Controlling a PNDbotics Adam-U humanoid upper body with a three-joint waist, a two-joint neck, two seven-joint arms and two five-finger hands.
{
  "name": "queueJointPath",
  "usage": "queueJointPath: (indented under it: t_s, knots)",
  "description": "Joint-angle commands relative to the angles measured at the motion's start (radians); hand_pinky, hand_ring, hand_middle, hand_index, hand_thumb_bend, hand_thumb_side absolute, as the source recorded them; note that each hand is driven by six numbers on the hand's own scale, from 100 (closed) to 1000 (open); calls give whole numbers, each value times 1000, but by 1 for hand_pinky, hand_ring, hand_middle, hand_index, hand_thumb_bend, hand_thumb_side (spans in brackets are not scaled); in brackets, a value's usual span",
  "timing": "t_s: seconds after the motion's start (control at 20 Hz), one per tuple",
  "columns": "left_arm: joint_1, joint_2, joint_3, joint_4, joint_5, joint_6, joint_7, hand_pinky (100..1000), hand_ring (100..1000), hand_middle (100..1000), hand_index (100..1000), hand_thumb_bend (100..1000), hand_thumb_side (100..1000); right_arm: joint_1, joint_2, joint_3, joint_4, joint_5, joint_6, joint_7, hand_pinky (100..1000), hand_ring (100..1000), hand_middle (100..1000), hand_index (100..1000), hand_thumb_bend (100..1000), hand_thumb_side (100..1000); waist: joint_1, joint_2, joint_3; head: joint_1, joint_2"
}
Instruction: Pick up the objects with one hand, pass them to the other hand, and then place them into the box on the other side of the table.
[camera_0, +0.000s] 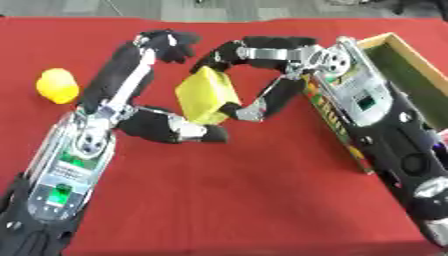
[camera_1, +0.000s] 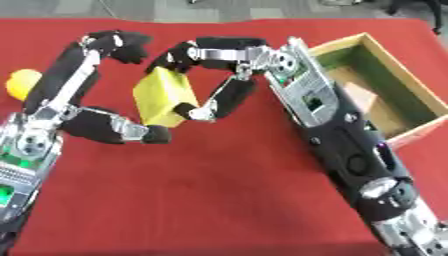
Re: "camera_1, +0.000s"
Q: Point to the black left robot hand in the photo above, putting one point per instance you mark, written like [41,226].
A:
[55,83]

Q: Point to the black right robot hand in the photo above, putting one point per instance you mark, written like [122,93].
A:
[224,53]

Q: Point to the yellow rectangular block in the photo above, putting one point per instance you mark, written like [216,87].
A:
[162,96]

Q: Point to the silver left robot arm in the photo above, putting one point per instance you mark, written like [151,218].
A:
[23,160]

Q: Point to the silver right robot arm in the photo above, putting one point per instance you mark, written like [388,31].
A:
[344,143]

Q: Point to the tan cardboard box green inside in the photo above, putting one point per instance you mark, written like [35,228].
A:
[385,83]

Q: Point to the yellow round toy fruit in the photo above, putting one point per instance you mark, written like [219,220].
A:
[22,83]

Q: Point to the tan wooden block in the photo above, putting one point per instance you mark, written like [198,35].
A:
[364,100]

